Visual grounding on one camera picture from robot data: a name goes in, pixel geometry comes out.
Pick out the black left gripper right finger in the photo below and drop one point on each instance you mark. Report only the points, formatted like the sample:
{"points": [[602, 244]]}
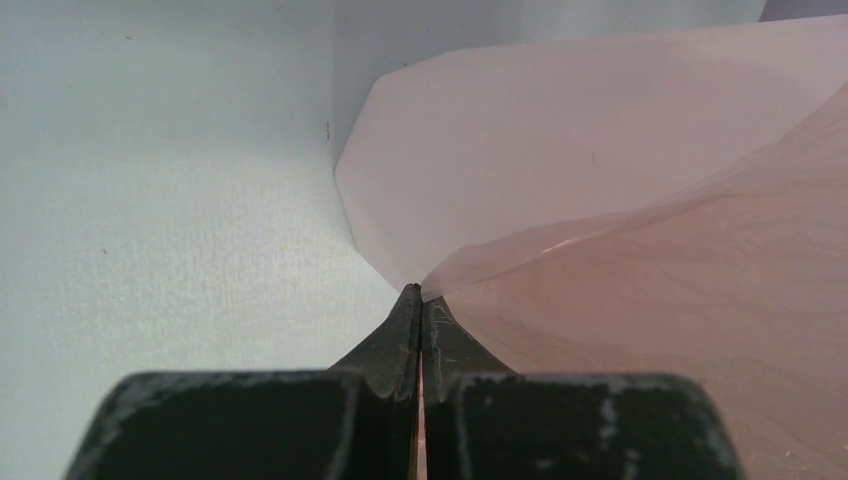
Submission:
{"points": [[485, 421]]}

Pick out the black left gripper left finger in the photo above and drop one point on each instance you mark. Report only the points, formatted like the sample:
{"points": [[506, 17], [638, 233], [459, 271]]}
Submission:
{"points": [[354, 420]]}

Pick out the pink plastic trash bag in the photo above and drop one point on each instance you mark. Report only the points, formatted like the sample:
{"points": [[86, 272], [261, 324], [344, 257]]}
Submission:
{"points": [[738, 283]]}

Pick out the white faceted trash bin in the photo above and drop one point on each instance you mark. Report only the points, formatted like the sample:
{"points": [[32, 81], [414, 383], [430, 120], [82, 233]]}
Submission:
{"points": [[477, 144]]}

